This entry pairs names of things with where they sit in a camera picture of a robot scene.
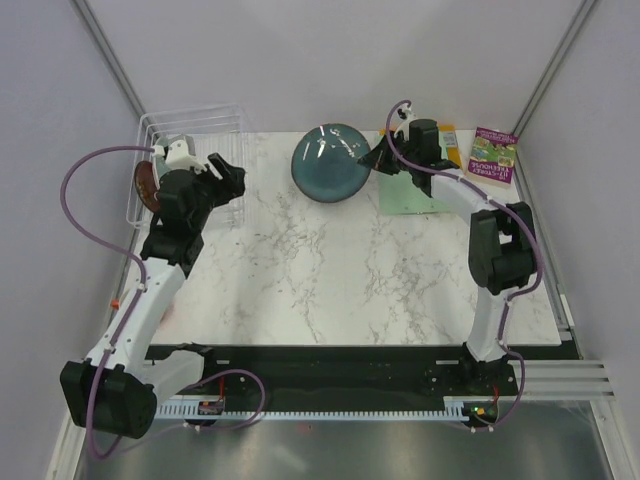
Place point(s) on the dark red patterned plate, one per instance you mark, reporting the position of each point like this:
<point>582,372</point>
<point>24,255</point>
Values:
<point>145,186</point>

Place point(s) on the pink rimmed teal plate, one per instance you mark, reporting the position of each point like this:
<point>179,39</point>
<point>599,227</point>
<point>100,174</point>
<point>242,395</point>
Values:
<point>179,154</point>

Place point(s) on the white cable duct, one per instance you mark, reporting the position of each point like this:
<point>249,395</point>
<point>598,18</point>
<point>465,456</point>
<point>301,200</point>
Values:
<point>208,408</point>

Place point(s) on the orange folder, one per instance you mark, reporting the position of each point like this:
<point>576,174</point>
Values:
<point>448,151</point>

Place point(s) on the green folder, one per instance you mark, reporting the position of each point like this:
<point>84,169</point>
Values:
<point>398,195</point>

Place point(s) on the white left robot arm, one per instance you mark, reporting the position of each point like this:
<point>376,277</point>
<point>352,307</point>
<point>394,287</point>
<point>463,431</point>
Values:
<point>113,390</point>

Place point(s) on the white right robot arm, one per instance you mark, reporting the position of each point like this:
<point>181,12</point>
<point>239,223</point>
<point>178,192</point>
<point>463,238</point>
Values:
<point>504,258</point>

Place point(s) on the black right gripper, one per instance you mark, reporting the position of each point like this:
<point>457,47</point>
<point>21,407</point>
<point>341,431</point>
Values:
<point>376,159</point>

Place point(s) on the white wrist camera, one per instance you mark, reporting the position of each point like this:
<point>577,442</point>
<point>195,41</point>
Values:
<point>199,170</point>
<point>406,115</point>

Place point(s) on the blue floral plate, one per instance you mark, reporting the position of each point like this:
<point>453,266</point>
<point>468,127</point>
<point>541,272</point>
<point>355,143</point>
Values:
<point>324,163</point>

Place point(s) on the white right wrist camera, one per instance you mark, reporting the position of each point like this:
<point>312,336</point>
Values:
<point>406,115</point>

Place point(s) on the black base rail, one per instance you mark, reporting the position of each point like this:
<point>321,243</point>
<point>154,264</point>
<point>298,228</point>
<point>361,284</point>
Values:
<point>349,376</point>

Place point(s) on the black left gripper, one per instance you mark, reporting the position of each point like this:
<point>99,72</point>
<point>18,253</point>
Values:
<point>232,177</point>

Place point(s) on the purple children's book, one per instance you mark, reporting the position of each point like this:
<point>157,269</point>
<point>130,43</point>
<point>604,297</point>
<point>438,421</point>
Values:
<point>493,156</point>

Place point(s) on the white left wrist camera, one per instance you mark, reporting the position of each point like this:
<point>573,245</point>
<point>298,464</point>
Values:
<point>199,170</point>

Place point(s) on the white wire dish rack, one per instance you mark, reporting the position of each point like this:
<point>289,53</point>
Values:
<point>215,128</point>

